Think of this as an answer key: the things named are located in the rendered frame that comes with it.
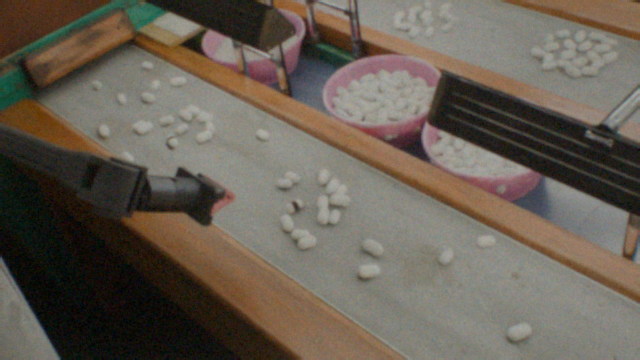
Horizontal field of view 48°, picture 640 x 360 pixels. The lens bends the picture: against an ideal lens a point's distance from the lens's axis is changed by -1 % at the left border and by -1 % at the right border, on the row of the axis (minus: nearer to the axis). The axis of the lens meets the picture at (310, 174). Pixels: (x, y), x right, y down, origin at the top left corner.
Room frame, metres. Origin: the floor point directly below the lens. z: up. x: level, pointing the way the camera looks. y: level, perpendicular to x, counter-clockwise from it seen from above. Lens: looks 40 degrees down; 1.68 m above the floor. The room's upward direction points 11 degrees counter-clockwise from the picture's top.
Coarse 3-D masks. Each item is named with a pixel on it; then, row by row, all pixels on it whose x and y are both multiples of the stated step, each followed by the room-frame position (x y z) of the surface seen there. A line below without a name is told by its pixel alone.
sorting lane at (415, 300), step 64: (128, 64) 1.69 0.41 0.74; (128, 128) 1.40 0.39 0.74; (192, 128) 1.35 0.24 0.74; (256, 128) 1.30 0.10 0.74; (256, 192) 1.09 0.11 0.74; (320, 192) 1.05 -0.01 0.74; (384, 192) 1.02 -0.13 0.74; (320, 256) 0.89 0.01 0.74; (384, 256) 0.86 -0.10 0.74; (512, 256) 0.80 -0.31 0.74; (384, 320) 0.72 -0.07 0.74; (448, 320) 0.70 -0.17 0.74; (512, 320) 0.67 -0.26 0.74; (576, 320) 0.65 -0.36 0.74
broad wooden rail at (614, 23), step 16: (496, 0) 1.65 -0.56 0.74; (512, 0) 1.61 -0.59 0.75; (528, 0) 1.58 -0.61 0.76; (544, 0) 1.56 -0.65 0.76; (560, 0) 1.54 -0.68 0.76; (576, 0) 1.53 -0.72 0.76; (592, 0) 1.52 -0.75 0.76; (608, 0) 1.50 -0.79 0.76; (624, 0) 1.49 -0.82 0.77; (560, 16) 1.50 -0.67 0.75; (576, 16) 1.47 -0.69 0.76; (592, 16) 1.45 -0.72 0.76; (608, 16) 1.43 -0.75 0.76; (624, 16) 1.42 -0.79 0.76; (624, 32) 1.37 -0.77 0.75
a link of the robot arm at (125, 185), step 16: (0, 128) 0.97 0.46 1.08; (0, 144) 0.95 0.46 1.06; (16, 144) 0.93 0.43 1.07; (32, 144) 0.92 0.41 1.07; (48, 144) 0.91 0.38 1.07; (16, 160) 0.92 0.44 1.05; (32, 160) 0.90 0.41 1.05; (48, 160) 0.89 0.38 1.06; (64, 160) 0.87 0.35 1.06; (80, 160) 0.86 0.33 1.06; (96, 160) 0.85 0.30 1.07; (64, 176) 0.86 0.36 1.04; (80, 176) 0.84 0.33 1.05; (96, 176) 0.84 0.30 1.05; (112, 176) 0.82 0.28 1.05; (128, 176) 0.83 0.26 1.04; (80, 192) 0.83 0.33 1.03; (96, 192) 0.81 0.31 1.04; (112, 192) 0.81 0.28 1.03; (128, 192) 0.82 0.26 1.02; (112, 208) 0.80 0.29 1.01
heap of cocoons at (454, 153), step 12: (444, 144) 1.12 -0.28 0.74; (456, 144) 1.11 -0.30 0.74; (468, 144) 1.11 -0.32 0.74; (444, 156) 1.08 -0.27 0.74; (456, 156) 1.09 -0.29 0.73; (468, 156) 1.07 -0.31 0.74; (480, 156) 1.07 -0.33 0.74; (492, 156) 1.05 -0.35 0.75; (456, 168) 1.04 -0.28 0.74; (468, 168) 1.04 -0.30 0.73; (480, 168) 1.03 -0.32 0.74; (492, 168) 1.02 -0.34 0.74; (504, 168) 1.01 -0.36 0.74; (516, 168) 1.01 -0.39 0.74; (528, 180) 0.98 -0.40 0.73
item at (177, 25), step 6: (162, 18) 1.83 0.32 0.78; (168, 18) 1.83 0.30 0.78; (174, 18) 1.82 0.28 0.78; (180, 18) 1.81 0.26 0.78; (156, 24) 1.80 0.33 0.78; (162, 24) 1.80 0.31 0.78; (168, 24) 1.79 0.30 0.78; (174, 24) 1.78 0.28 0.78; (180, 24) 1.78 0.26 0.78; (186, 24) 1.77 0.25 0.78; (192, 24) 1.76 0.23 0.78; (168, 30) 1.76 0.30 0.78; (174, 30) 1.75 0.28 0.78; (180, 30) 1.74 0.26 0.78; (186, 30) 1.74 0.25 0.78; (192, 30) 1.73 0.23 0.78
